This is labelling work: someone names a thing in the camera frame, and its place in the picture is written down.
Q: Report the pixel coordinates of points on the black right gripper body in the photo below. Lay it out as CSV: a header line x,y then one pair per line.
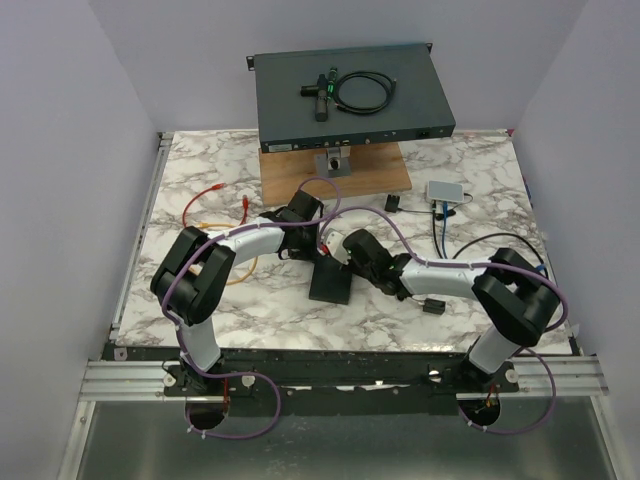
x,y
362,272

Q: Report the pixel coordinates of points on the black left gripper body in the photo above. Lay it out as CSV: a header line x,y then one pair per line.
x,y
307,247

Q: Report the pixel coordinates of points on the black network switch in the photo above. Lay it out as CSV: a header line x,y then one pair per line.
x,y
331,282

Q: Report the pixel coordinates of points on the black power adapter with cable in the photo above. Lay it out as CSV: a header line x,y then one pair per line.
x,y
393,201

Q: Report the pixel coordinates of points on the small black power adapter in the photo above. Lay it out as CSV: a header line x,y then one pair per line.
x,y
430,306

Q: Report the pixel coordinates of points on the white grey small switch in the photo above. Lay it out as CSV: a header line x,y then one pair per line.
x,y
445,191

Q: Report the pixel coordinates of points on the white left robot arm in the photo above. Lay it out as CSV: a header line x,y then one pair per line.
x,y
192,277

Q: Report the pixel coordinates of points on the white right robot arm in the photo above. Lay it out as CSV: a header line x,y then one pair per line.
x,y
519,301

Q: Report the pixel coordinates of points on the wooden board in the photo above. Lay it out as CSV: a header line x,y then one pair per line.
x,y
355,171

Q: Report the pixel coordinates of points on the grey rack unit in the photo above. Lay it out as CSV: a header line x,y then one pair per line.
x,y
382,94

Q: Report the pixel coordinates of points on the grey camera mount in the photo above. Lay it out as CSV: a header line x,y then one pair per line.
x,y
333,162

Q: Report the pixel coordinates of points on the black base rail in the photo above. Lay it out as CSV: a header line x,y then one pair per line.
x,y
253,382

